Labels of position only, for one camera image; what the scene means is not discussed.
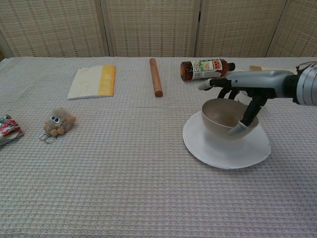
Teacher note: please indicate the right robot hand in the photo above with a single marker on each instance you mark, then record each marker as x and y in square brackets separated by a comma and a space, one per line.
[260, 83]

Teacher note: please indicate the white paper cup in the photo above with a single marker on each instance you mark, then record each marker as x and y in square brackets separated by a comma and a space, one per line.
[244, 98]

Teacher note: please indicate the beige bowl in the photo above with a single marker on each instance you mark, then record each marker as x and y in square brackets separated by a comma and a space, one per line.
[218, 119]

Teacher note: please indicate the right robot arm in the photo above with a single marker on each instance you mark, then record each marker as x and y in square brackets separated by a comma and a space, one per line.
[308, 86]

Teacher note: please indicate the white paper plate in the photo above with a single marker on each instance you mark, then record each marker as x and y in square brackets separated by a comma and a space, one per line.
[223, 155]

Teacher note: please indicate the brown drink bottle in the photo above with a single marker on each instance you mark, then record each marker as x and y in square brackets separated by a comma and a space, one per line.
[205, 70]

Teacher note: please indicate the wooden rolling pin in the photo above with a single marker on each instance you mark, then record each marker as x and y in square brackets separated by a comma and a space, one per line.
[155, 77]

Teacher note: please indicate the woven folding screen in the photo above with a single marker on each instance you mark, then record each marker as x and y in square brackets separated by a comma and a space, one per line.
[153, 27]

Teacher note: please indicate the grey waffle tablecloth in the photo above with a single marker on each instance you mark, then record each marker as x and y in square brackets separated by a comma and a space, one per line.
[123, 186]

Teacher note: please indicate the white and yellow booklet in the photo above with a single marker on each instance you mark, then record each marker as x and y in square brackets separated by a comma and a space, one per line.
[86, 84]

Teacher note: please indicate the red snack packet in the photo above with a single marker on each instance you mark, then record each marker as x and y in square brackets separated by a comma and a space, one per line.
[8, 129]

